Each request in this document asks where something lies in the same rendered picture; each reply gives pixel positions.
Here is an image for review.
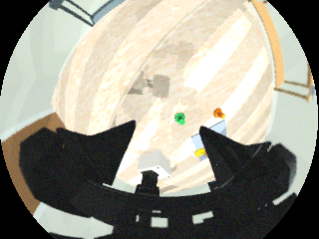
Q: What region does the yellow gear with black stripe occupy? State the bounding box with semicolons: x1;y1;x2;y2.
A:
194;148;206;156

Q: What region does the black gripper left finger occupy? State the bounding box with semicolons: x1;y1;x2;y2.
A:
56;119;136;186

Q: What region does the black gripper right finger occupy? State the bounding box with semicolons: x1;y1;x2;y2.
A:
198;126;272;188

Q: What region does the orange gear with hub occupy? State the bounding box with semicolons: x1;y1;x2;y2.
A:
213;108;226;119

